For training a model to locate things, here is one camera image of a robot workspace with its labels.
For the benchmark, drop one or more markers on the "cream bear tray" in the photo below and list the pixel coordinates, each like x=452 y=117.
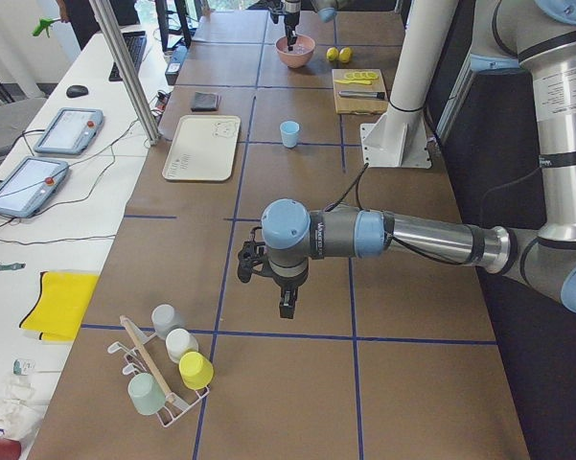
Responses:
x=203 y=148

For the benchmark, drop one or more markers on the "white wire cup rack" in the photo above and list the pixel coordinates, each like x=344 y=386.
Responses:
x=145 y=352

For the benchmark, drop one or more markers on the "yellow lemon near board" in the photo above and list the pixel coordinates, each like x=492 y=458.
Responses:
x=345 y=55

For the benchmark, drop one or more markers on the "mint green cup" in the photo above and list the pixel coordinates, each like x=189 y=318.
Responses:
x=146 y=394

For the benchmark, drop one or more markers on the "near teach pendant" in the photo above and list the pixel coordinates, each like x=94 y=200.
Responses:
x=30 y=185

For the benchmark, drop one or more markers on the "yellow plastic knife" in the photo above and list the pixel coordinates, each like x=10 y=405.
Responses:
x=353 y=82

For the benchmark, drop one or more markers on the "lemon slices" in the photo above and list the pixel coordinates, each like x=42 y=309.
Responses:
x=361 y=76

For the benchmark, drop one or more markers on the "yellow lemon far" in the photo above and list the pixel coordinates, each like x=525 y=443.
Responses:
x=332 y=54

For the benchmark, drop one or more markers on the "far teach pendant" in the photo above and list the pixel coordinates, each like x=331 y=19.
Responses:
x=70 y=132

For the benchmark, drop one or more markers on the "grey cup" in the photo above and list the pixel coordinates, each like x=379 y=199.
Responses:
x=165 y=318

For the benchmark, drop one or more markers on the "black computer mouse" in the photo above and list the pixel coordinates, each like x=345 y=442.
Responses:
x=76 y=91

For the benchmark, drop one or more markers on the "black keyboard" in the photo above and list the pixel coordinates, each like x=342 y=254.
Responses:
x=136 y=43

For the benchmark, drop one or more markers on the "light blue cup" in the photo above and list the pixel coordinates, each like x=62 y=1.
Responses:
x=290 y=131

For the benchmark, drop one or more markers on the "teach pendant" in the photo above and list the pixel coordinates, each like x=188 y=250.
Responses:
x=30 y=185
x=70 y=132

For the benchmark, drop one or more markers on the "pink bowl of ice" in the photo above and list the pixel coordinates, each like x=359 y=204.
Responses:
x=298 y=54

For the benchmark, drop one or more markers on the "wooden cutting board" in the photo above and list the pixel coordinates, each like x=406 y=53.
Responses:
x=358 y=106

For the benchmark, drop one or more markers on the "white cup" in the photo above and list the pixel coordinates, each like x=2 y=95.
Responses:
x=179 y=342

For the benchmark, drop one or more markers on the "grey folded cloth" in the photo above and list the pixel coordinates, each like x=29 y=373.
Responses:
x=205 y=102

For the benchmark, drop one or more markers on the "yellow cup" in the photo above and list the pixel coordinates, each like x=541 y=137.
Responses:
x=196 y=370

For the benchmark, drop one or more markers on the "yellow folded cloth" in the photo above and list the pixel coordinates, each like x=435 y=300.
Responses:
x=61 y=305

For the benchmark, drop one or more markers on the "aluminium frame post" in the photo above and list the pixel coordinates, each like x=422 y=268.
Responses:
x=106 y=18

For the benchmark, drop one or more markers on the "black power box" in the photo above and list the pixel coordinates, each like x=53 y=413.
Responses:
x=175 y=63

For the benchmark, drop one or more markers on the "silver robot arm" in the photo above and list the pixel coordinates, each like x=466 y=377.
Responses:
x=537 y=36
x=326 y=9

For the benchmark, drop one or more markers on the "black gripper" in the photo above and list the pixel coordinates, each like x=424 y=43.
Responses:
x=291 y=12
x=286 y=281

